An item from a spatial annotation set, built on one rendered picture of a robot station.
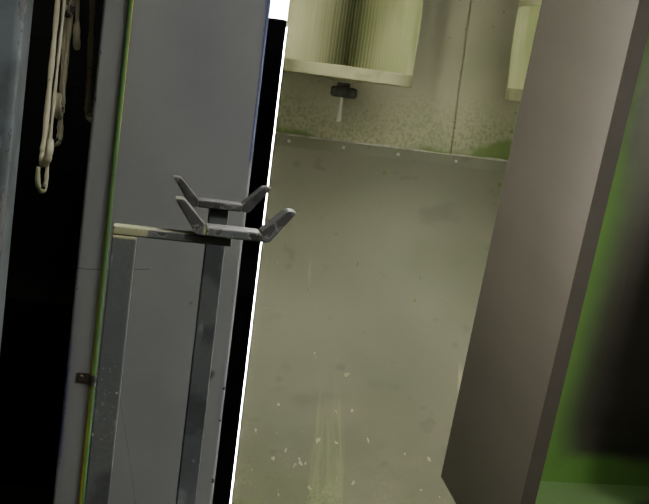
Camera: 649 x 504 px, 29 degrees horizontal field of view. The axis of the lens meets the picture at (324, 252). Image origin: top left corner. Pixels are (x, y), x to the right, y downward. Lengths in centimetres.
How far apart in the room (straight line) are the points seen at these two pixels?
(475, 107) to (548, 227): 140
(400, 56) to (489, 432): 113
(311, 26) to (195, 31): 159
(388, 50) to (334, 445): 94
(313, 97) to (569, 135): 143
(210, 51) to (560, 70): 79
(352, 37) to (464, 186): 61
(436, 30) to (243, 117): 199
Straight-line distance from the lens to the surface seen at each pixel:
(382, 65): 296
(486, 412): 219
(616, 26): 188
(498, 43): 339
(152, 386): 143
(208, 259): 103
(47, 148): 140
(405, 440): 302
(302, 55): 298
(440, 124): 335
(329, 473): 296
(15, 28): 90
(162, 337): 142
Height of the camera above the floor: 119
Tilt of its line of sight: 7 degrees down
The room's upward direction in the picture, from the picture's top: 7 degrees clockwise
